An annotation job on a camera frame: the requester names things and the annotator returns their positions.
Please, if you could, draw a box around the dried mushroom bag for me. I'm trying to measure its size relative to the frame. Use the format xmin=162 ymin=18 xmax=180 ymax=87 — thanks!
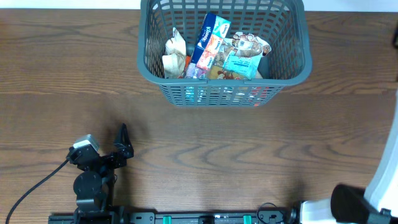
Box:
xmin=214 ymin=38 xmax=234 ymax=67
xmin=162 ymin=27 xmax=187 ymax=79
xmin=233 ymin=32 xmax=272 ymax=57

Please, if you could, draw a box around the small teal white packet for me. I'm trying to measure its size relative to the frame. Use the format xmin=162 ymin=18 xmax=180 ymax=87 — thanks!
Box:
xmin=223 ymin=51 xmax=262 ymax=79

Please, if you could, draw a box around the Kleenex tissue multipack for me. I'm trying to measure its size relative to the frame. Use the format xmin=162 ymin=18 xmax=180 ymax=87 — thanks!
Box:
xmin=185 ymin=13 xmax=231 ymax=80

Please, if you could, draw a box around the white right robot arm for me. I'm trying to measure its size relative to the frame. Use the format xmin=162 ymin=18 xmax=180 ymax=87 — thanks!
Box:
xmin=282 ymin=111 xmax=397 ymax=224

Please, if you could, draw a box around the grey plastic basket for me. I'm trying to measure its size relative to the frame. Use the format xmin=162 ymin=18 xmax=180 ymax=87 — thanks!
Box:
xmin=137 ymin=0 xmax=312 ymax=107

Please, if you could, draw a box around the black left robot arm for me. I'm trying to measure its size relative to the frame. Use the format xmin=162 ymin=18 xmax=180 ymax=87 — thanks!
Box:
xmin=67 ymin=124 xmax=134 ymax=223

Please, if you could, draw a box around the San Remo spaghetti packet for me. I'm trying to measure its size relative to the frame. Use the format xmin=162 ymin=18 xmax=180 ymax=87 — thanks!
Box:
xmin=199 ymin=65 xmax=247 ymax=80

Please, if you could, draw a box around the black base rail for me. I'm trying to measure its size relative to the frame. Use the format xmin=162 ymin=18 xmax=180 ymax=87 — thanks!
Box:
xmin=47 ymin=210 xmax=300 ymax=224

